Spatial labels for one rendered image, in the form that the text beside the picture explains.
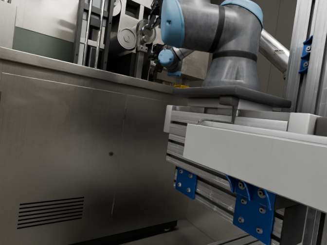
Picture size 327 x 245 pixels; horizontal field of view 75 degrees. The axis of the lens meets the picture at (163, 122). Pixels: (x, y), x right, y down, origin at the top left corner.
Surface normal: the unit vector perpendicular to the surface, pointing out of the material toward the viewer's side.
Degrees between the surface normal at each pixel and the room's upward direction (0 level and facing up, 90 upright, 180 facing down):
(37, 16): 90
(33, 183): 90
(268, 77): 90
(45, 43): 90
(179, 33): 134
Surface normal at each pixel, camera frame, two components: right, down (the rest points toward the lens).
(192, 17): 0.09, 0.14
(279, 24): -0.83, -0.09
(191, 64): 0.56, 0.11
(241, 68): 0.06, -0.26
